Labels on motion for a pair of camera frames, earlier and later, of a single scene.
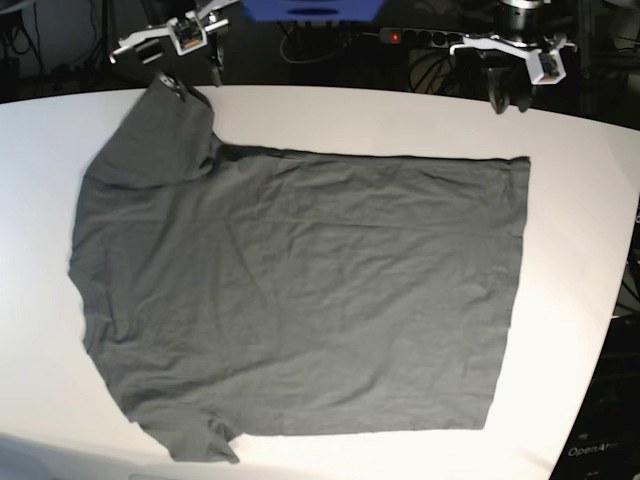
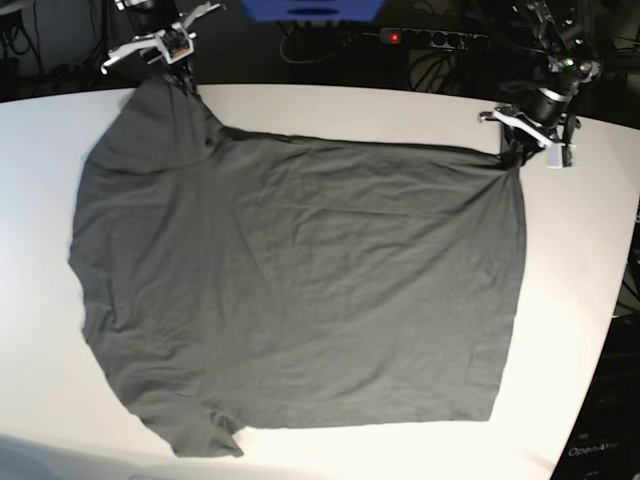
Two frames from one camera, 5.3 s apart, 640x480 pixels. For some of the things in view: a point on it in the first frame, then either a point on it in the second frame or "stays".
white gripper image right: x=547 y=65 -> x=524 y=140
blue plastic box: x=312 y=10 stays
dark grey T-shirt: x=231 y=292 stays
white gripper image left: x=190 y=32 -> x=175 y=44
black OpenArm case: x=605 y=441 stays
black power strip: x=419 y=37 stays
